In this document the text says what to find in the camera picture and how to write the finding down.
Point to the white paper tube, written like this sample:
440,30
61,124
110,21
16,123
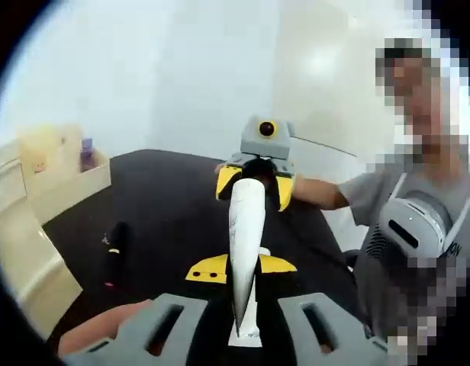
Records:
244,228

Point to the purple-capped amber cosmetic bottle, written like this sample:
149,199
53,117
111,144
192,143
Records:
87,156

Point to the person's grey shirt torso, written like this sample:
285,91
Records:
372,198

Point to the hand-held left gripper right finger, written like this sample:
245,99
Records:
334,335

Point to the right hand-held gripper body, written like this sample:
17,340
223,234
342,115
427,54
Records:
254,143

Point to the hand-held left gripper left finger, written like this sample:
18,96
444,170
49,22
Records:
151,335

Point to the beige wooden drawer organizer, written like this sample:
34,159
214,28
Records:
67,194

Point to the white chest-worn device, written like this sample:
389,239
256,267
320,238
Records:
418,217

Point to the beige wooden drawer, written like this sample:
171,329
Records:
36,274

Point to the person's left hand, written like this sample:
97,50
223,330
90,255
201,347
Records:
97,328

